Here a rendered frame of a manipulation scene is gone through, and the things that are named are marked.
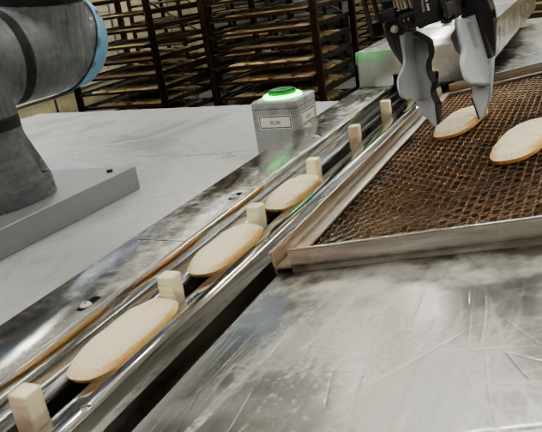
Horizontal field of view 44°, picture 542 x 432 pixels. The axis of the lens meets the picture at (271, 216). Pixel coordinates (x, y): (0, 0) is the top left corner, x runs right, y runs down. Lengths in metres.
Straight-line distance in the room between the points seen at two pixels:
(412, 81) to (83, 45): 0.44
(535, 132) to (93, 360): 0.35
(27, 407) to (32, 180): 0.47
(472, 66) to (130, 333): 0.37
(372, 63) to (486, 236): 0.79
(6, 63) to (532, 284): 0.65
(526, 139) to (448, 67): 0.59
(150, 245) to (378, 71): 0.65
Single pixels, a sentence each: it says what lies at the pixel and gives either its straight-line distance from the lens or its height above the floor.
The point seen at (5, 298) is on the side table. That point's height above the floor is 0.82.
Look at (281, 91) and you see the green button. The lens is 0.93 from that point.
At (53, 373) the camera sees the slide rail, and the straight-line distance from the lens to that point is 0.43.
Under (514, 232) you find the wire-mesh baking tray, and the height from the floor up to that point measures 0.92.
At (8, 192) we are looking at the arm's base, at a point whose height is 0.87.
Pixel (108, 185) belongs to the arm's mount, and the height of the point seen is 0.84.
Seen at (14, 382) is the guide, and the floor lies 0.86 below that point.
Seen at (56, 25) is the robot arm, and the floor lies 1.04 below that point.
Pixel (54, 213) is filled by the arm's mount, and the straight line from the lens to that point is 0.79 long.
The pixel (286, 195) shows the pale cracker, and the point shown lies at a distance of 0.63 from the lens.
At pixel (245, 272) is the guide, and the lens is 0.49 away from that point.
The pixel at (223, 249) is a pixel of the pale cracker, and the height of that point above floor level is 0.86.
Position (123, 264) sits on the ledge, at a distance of 0.53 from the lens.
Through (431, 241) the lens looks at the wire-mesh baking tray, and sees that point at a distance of 0.36.
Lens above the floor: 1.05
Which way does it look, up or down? 20 degrees down
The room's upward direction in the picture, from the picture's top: 9 degrees counter-clockwise
